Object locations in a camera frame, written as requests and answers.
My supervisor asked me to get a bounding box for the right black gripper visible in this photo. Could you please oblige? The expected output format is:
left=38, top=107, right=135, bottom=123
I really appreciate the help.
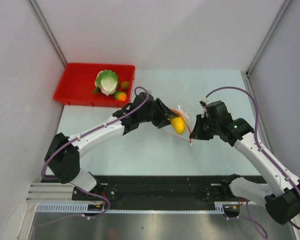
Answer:
left=190, top=114, right=220, bottom=140

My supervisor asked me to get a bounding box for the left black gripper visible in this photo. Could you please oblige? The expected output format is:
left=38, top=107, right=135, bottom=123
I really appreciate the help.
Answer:
left=138, top=97, right=178, bottom=128

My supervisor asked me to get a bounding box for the yellow fake lemon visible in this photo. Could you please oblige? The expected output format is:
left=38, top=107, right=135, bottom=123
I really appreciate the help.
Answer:
left=169, top=116, right=186, bottom=135

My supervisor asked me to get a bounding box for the clear zip top bag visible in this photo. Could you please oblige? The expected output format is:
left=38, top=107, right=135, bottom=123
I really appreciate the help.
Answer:
left=161, top=105, right=194, bottom=147

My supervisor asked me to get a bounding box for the orange green fake mango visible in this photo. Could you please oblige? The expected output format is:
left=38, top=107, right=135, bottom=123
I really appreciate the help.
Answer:
left=113, top=91, right=127, bottom=102

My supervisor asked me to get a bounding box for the brown fake kiwi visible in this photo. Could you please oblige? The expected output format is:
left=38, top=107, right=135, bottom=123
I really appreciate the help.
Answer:
left=120, top=81, right=130, bottom=90

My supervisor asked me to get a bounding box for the green fake lettuce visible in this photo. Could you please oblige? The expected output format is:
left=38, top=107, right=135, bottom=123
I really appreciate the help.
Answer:
left=92, top=69, right=119, bottom=96

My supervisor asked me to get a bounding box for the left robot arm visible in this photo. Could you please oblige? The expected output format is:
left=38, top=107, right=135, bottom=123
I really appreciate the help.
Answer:
left=42, top=92, right=179, bottom=200

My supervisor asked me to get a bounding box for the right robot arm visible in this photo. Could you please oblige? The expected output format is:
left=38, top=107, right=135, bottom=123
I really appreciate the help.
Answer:
left=189, top=99, right=300, bottom=225

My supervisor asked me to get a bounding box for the red plastic tray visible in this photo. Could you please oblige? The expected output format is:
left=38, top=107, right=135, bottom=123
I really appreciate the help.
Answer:
left=53, top=63, right=136, bottom=108

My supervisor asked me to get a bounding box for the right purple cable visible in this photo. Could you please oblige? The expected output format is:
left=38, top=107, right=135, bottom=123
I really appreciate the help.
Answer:
left=201, top=86, right=300, bottom=238

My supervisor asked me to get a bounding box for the purple cable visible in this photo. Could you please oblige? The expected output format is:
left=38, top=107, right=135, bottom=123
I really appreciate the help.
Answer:
left=37, top=86, right=151, bottom=227
left=201, top=86, right=300, bottom=238

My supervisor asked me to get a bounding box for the white slotted cable duct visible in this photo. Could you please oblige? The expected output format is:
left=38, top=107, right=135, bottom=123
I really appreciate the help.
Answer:
left=35, top=202, right=225, bottom=215

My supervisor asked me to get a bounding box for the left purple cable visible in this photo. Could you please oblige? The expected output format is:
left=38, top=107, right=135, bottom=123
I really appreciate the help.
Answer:
left=37, top=86, right=151, bottom=227

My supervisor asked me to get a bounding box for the aluminium frame rail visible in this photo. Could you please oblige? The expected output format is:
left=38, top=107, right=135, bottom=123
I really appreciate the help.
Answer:
left=26, top=182, right=77, bottom=203

